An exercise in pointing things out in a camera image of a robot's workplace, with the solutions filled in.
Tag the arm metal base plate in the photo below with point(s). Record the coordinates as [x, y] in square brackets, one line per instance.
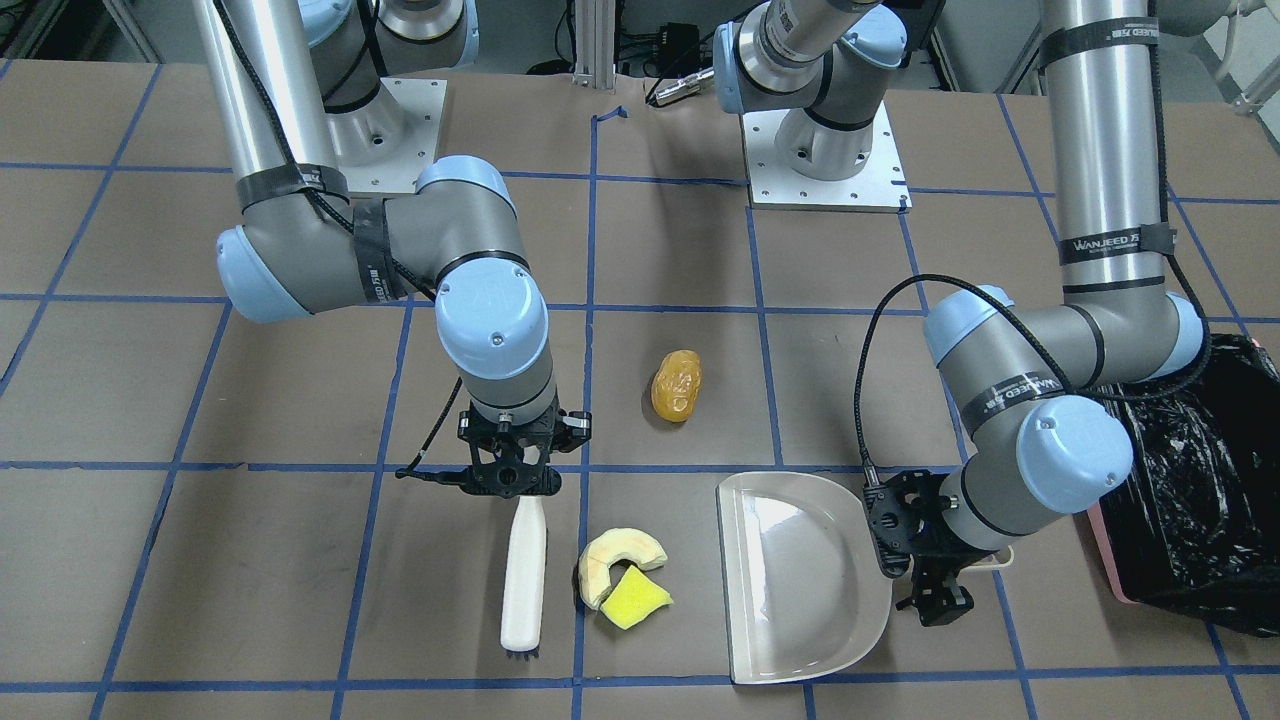
[383, 147]
[795, 164]

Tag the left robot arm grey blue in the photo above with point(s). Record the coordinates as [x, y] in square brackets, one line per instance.
[1029, 382]

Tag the bin with black bag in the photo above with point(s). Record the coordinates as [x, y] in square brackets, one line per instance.
[1195, 528]

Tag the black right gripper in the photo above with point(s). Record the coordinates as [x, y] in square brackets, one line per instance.
[577, 427]

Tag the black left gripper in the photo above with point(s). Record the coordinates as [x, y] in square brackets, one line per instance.
[946, 553]

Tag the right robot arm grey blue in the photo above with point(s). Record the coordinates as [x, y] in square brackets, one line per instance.
[338, 212]

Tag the cream hand brush black bristles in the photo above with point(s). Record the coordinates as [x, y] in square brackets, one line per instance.
[524, 582]

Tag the yellow-green sponge piece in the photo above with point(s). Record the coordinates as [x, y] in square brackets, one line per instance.
[634, 599]

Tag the cream plastic dustpan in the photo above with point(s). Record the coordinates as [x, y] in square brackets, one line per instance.
[803, 591]

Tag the silver connector plug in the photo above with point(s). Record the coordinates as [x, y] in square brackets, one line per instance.
[696, 84]

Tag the pale curved fruit peel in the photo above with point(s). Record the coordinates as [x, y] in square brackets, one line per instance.
[610, 548]

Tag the yellow-brown toy potato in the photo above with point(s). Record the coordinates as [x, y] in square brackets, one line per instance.
[676, 385]

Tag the aluminium frame post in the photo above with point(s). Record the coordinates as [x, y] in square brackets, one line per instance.
[594, 44]

